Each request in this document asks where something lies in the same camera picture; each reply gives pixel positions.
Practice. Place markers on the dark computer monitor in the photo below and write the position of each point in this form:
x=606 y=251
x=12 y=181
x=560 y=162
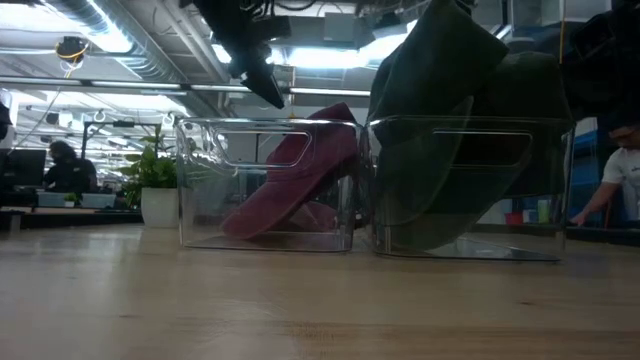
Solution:
x=22 y=167

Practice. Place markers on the silver spiral ventilation duct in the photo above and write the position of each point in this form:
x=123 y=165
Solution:
x=150 y=55

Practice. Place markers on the black metal stand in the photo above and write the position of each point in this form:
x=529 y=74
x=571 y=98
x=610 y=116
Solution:
x=86 y=145

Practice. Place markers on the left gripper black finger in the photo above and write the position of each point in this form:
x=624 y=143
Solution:
x=265 y=85

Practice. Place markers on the green potted plant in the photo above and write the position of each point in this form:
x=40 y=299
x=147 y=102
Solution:
x=155 y=170

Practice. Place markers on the long LED light bar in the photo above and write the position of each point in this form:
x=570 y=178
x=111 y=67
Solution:
x=330 y=92

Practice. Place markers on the person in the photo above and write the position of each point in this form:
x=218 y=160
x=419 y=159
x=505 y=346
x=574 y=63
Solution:
x=622 y=170
x=70 y=170

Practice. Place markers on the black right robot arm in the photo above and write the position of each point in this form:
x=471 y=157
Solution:
x=605 y=60

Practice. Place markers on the small green container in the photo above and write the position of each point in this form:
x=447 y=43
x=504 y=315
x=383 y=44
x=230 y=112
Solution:
x=543 y=211

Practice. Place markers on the grey ceiling box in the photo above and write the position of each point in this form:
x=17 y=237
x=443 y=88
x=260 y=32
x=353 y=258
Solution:
x=340 y=27

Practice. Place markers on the clear plastic bin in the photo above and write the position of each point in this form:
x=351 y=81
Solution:
x=260 y=245
x=500 y=252

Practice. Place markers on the small red box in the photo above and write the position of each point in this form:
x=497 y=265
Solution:
x=513 y=218

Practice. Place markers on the small background potted plant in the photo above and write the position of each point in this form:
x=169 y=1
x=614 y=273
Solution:
x=71 y=199

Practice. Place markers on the dark background desk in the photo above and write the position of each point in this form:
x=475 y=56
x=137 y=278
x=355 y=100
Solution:
x=75 y=217

